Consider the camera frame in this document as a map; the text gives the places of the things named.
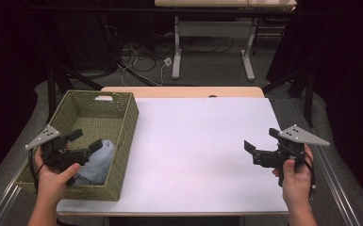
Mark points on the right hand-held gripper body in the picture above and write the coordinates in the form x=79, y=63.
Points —
x=281, y=157

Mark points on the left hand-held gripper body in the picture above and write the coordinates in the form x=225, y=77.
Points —
x=56, y=155

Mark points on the light blue cloth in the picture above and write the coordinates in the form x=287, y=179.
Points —
x=99, y=164

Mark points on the green woven basket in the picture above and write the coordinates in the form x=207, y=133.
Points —
x=107, y=116

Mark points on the person's left hand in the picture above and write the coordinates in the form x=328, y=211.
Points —
x=52, y=183

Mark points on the black metal stand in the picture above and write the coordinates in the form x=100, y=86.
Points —
x=59, y=81
x=308, y=94

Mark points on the white table mat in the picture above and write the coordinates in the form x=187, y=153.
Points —
x=194, y=147

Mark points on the wooden table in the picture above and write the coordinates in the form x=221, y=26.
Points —
x=182, y=92

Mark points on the dark curtain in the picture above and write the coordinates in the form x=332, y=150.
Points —
x=342, y=62
x=9, y=62

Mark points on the white power adapter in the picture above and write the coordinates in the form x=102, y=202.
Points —
x=168, y=61

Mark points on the white-legged table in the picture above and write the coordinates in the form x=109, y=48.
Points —
x=213, y=29

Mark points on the metal floor rail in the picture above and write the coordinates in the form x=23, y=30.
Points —
x=336, y=188
x=3, y=205

